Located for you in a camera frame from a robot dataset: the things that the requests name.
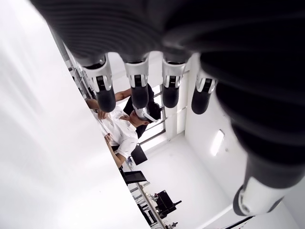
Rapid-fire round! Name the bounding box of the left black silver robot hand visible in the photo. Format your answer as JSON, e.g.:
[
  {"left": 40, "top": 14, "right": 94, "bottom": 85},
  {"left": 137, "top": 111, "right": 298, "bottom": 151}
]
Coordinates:
[{"left": 28, "top": 0, "right": 305, "bottom": 217}]

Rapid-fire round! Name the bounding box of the white VR headset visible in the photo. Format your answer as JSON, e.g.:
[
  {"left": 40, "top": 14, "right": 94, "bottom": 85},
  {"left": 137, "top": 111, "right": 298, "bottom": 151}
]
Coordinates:
[{"left": 133, "top": 106, "right": 161, "bottom": 124}]

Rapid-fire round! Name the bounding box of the rectangular ceiling light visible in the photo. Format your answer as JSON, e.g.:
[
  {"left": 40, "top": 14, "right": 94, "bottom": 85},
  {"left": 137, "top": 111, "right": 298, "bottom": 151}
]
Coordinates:
[{"left": 211, "top": 129, "right": 225, "bottom": 157}]

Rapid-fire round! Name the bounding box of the grey framed window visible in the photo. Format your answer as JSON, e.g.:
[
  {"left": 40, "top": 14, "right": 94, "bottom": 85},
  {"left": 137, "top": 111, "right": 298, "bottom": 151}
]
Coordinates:
[{"left": 138, "top": 83, "right": 186, "bottom": 146}]

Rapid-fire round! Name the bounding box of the person in black shirt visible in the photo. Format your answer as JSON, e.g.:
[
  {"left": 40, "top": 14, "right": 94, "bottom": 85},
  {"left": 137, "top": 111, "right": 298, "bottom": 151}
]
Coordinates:
[{"left": 86, "top": 82, "right": 155, "bottom": 139}]

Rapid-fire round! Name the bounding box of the seated person in white shirt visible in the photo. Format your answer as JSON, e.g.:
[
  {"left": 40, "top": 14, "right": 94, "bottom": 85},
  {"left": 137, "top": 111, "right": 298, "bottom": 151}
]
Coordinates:
[{"left": 97, "top": 101, "right": 163, "bottom": 165}]

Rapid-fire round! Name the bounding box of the black square panel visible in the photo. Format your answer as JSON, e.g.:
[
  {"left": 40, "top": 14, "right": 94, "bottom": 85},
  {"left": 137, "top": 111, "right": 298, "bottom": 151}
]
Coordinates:
[{"left": 131, "top": 143, "right": 148, "bottom": 166}]

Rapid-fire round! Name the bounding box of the black flat monitor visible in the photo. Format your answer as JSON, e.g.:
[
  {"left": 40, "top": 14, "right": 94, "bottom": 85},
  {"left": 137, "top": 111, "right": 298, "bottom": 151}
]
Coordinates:
[{"left": 122, "top": 170, "right": 147, "bottom": 185}]

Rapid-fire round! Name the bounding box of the black machine on bench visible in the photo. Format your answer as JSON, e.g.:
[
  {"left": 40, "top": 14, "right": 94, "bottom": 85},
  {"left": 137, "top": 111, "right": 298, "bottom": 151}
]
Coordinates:
[{"left": 154, "top": 190, "right": 182, "bottom": 219}]

